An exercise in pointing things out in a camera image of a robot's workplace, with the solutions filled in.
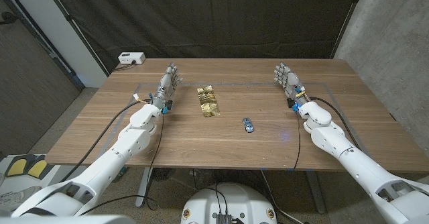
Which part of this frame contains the grey table leg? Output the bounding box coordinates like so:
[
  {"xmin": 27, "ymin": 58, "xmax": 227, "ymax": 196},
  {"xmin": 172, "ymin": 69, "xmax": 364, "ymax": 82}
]
[
  {"xmin": 304, "ymin": 170, "xmax": 328, "ymax": 215},
  {"xmin": 135, "ymin": 167, "xmax": 154, "ymax": 208}
]

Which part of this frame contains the yellow black foot pedal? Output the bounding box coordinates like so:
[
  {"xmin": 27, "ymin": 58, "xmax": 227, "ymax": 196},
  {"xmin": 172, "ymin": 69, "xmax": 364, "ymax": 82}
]
[
  {"xmin": 5, "ymin": 156, "xmax": 28, "ymax": 178},
  {"xmin": 26, "ymin": 156, "xmax": 50, "ymax": 180}
]

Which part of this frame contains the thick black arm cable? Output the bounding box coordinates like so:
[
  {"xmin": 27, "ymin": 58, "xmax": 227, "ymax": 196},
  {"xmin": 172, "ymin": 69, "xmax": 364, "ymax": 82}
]
[
  {"xmin": 59, "ymin": 99, "xmax": 151, "ymax": 183},
  {"xmin": 308, "ymin": 96, "xmax": 362, "ymax": 150}
]

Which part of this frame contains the gold foil envelope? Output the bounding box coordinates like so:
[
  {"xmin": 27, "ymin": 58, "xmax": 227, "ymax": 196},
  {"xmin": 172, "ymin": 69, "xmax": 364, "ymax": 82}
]
[{"xmin": 196, "ymin": 85, "xmax": 221, "ymax": 118}]

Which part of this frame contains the black backdrop curtain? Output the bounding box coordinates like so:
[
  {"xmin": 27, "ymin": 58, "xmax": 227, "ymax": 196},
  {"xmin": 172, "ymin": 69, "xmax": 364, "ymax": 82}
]
[{"xmin": 46, "ymin": 0, "xmax": 361, "ymax": 73}]

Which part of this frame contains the blue toy car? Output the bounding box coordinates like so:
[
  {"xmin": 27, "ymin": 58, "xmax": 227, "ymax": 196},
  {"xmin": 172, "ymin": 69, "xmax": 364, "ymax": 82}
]
[{"xmin": 242, "ymin": 117, "xmax": 255, "ymax": 133}]

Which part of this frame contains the black backdrop stand pole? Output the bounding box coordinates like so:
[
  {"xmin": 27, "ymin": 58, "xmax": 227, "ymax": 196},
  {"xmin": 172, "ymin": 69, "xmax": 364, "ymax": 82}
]
[
  {"xmin": 40, "ymin": 0, "xmax": 111, "ymax": 76},
  {"xmin": 330, "ymin": 0, "xmax": 367, "ymax": 59}
]

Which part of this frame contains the grey sneaker shoe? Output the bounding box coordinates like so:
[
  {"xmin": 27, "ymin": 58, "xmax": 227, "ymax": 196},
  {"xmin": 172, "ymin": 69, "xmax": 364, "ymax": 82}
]
[{"xmin": 0, "ymin": 185, "xmax": 44, "ymax": 215}]

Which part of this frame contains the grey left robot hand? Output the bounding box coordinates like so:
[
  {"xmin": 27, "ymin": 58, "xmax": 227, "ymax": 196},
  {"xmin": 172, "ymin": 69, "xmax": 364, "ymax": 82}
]
[{"xmin": 150, "ymin": 62, "xmax": 184, "ymax": 115}]

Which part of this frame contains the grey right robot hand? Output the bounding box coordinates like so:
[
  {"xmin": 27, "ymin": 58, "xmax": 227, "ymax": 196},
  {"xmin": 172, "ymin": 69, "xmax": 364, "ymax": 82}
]
[{"xmin": 273, "ymin": 62, "xmax": 311, "ymax": 113}]

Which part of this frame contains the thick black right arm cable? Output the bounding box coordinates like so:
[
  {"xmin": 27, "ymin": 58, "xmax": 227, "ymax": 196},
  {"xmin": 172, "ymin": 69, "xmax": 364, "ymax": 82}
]
[{"xmin": 308, "ymin": 96, "xmax": 362, "ymax": 150}]

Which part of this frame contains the white power strip box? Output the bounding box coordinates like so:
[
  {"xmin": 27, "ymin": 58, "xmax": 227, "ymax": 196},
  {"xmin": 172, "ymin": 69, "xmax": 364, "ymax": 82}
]
[{"xmin": 117, "ymin": 52, "xmax": 146, "ymax": 65}]

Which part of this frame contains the black power strip cord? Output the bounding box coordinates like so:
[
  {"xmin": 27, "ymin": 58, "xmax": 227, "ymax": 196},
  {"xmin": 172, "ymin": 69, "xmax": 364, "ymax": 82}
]
[{"xmin": 113, "ymin": 61, "xmax": 137, "ymax": 72}]

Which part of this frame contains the orange blue floor object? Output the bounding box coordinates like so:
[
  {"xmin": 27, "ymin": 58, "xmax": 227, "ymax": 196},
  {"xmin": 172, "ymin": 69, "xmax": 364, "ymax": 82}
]
[{"xmin": 112, "ymin": 166, "xmax": 129, "ymax": 184}]

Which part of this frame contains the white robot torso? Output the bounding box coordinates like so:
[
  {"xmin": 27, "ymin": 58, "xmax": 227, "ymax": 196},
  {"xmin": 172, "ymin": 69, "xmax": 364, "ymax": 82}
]
[{"xmin": 180, "ymin": 182, "xmax": 278, "ymax": 224}]

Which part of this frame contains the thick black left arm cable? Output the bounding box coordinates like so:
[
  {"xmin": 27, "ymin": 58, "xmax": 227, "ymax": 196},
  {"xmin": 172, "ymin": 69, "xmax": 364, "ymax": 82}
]
[{"xmin": 59, "ymin": 99, "xmax": 151, "ymax": 183}]

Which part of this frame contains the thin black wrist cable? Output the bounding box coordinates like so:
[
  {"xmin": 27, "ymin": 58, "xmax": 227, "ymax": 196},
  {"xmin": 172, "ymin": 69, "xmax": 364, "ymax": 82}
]
[
  {"xmin": 144, "ymin": 113, "xmax": 166, "ymax": 211},
  {"xmin": 293, "ymin": 113, "xmax": 302, "ymax": 172}
]

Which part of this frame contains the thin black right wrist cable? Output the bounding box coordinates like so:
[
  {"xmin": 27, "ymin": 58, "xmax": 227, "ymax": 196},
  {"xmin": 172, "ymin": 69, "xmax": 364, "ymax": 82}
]
[{"xmin": 293, "ymin": 113, "xmax": 302, "ymax": 172}]

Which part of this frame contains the thin black left wrist cable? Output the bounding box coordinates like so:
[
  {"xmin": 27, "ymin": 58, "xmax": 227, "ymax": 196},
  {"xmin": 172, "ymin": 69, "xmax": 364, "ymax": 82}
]
[{"xmin": 144, "ymin": 113, "xmax": 166, "ymax": 211}]

